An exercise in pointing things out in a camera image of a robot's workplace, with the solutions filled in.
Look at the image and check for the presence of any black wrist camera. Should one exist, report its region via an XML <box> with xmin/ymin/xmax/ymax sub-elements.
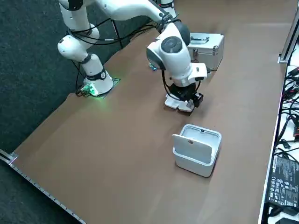
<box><xmin>193</xmin><ymin>93</ymin><xmax>205</xmax><ymax>108</ymax></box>

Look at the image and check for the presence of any aluminium frame post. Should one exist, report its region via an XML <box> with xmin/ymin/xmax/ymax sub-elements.
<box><xmin>278</xmin><ymin>0</ymin><xmax>299</xmax><ymax>64</ymax></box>

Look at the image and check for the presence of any large black power adapter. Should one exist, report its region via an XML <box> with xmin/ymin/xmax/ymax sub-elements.
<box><xmin>266</xmin><ymin>155</ymin><xmax>299</xmax><ymax>208</ymax></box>

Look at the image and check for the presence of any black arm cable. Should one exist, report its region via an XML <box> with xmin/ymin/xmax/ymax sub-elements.
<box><xmin>66</xmin><ymin>16</ymin><xmax>164</xmax><ymax>46</ymax></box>

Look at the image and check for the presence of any aluminium table edge rail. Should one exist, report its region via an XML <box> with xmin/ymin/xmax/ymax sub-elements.
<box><xmin>0</xmin><ymin>149</ymin><xmax>86</xmax><ymax>224</ymax></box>

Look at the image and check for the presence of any aluminium carrying case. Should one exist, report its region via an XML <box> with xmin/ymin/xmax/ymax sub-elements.
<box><xmin>186</xmin><ymin>32</ymin><xmax>225</xmax><ymax>71</ymax></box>

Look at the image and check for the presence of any translucent white pill box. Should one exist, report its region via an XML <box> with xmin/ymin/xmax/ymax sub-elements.
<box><xmin>164</xmin><ymin>94</ymin><xmax>194</xmax><ymax>114</ymax></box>

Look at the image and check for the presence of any white bin with lid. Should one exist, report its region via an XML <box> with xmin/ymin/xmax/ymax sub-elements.
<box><xmin>172</xmin><ymin>124</ymin><xmax>222</xmax><ymax>178</ymax></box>

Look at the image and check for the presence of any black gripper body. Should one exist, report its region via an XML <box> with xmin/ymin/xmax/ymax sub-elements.
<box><xmin>169</xmin><ymin>84</ymin><xmax>199</xmax><ymax>104</ymax></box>

